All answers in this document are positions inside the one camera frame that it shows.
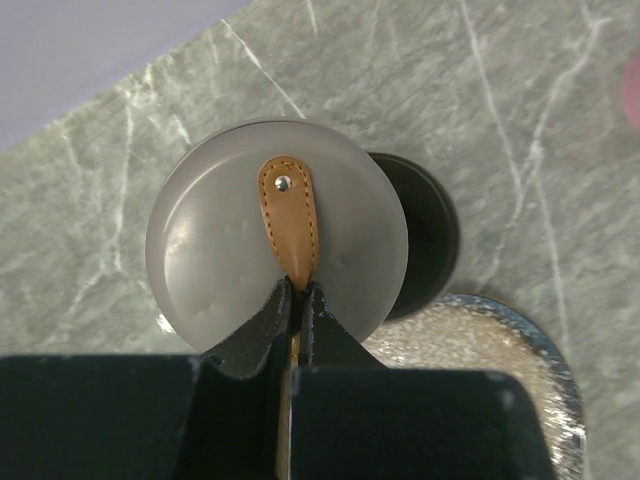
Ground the speckled ceramic plate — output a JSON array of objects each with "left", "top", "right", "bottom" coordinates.
[{"left": 363, "top": 294, "right": 586, "bottom": 479}]

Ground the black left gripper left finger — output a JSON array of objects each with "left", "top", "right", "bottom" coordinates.
[{"left": 1, "top": 279, "right": 293, "bottom": 479}]

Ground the pink cup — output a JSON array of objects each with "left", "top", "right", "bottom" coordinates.
[{"left": 622, "top": 55, "right": 640, "bottom": 130}]

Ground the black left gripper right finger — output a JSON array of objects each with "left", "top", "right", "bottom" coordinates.
[{"left": 289, "top": 284, "right": 555, "bottom": 479}]

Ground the grey cup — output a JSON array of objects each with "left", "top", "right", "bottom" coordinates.
[{"left": 370, "top": 152, "right": 462, "bottom": 320}]

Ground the grey round lid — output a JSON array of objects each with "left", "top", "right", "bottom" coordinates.
[{"left": 145, "top": 118, "right": 409, "bottom": 351}]

